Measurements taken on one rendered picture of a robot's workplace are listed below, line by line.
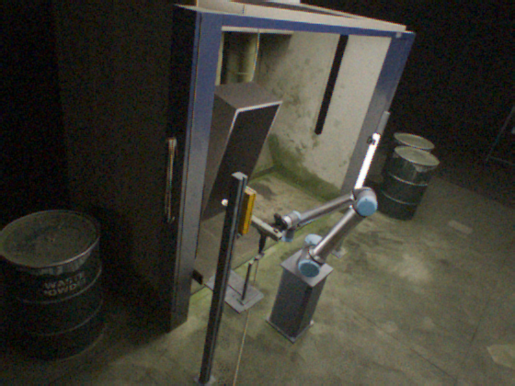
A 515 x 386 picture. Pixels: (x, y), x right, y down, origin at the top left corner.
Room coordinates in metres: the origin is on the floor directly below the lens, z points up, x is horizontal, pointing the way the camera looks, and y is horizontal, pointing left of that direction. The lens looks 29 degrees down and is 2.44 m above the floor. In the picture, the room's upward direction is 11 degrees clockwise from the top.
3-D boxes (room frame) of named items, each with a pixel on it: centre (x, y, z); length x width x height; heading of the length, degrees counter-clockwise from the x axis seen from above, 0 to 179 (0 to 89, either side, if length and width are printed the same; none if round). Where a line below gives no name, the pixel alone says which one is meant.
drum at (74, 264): (1.73, 1.20, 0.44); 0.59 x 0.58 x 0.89; 125
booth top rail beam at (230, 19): (3.14, -0.44, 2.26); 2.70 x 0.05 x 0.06; 144
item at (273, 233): (1.90, -0.01, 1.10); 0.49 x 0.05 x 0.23; 54
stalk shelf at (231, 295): (1.68, 0.01, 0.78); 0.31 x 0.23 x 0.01; 54
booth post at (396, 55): (4.34, -1.23, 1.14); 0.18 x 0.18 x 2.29; 54
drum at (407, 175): (4.60, -1.99, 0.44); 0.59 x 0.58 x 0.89; 159
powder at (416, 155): (4.61, -1.99, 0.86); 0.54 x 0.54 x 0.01
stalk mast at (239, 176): (1.56, 0.09, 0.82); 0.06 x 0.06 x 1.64; 54
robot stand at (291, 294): (2.22, -0.51, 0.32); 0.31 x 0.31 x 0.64; 54
